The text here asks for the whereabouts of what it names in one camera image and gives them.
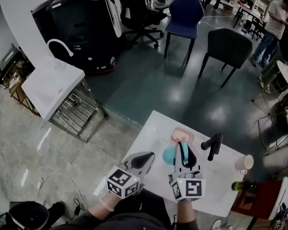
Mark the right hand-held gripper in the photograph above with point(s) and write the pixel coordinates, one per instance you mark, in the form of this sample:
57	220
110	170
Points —
194	188

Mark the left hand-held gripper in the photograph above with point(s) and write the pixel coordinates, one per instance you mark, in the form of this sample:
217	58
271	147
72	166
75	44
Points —
120	177

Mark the pink and teal plastic object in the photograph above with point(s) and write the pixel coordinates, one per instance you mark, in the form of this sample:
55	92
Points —
168	156

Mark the person's left forearm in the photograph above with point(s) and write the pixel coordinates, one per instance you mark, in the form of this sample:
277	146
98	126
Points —
93	211

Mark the person's right forearm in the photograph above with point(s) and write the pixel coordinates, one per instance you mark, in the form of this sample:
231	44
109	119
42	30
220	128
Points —
186	212

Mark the green bottle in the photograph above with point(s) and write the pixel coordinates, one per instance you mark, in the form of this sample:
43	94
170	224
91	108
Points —
242	186

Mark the pink dish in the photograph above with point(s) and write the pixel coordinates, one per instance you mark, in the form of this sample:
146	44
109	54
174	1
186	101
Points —
182	134

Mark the white square table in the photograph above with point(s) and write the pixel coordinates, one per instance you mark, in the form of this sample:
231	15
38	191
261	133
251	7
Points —
153	133

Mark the black T-shaped tool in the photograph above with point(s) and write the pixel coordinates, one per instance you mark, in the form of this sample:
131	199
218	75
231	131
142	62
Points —
214	145

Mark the pale pink bangle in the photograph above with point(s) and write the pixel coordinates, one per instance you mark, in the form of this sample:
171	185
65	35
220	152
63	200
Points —
106	205

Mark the cream mug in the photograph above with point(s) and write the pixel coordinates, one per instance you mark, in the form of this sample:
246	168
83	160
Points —
242	164

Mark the person's dark top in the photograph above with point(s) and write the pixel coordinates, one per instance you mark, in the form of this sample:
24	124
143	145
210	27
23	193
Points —
134	219

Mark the person's white shoe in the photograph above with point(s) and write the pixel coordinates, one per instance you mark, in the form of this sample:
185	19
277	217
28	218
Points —
216	225

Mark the black power adapter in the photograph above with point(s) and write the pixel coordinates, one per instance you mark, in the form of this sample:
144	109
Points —
77	209

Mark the brown low table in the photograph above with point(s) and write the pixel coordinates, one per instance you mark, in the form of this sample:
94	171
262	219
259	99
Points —
264	200

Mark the idle grey gripper device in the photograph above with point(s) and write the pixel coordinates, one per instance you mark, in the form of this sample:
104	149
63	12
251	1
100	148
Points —
279	224

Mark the dark grey chair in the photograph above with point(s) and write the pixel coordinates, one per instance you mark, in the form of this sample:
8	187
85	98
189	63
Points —
228	47

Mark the black round stool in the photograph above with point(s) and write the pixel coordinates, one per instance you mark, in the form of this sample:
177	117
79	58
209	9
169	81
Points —
28	217

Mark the wooden shelf rack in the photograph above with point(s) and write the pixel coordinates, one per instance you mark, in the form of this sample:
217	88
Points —
16	90

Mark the white curved faucet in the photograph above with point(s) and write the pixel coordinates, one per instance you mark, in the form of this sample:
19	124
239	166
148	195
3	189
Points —
60	41

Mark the black floor cleaning machine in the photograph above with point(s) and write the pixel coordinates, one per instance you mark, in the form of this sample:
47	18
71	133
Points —
81	27

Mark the blue chair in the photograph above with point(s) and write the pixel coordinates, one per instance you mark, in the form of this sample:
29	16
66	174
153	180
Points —
184	13

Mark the black mesh office chair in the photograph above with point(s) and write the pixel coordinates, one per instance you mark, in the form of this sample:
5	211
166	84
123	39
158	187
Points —
134	8

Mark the black desk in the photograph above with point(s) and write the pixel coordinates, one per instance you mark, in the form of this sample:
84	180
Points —
248	12

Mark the white sink table steel frame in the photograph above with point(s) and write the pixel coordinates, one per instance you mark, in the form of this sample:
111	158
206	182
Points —
50	87

